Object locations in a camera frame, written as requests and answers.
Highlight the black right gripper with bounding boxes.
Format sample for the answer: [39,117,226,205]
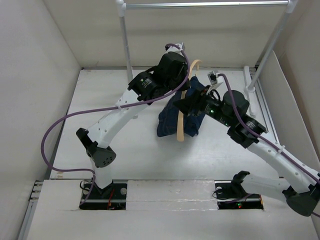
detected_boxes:
[172,84,233,128]

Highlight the dark blue denim trousers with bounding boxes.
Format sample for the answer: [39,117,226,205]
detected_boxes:
[156,76,205,138]

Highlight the beige plastic clothes hanger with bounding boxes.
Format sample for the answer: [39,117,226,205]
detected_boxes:
[176,59,202,142]

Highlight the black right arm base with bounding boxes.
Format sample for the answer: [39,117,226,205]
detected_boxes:
[212,180,264,210]

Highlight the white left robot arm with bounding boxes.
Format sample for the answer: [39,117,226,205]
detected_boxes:
[76,51,189,199]

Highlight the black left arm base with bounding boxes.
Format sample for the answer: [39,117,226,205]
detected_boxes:
[79,181,128,211]

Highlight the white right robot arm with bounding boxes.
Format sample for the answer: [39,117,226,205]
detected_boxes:
[173,90,320,217]

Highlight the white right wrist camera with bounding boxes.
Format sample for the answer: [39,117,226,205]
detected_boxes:
[204,70,224,96]

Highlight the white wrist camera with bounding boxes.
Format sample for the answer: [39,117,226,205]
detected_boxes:
[165,42,185,56]
[204,70,224,96]

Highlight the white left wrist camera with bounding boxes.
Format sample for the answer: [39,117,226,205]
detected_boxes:
[165,42,185,56]

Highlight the metal clothes rack frame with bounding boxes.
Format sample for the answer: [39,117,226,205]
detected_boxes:
[116,0,299,118]

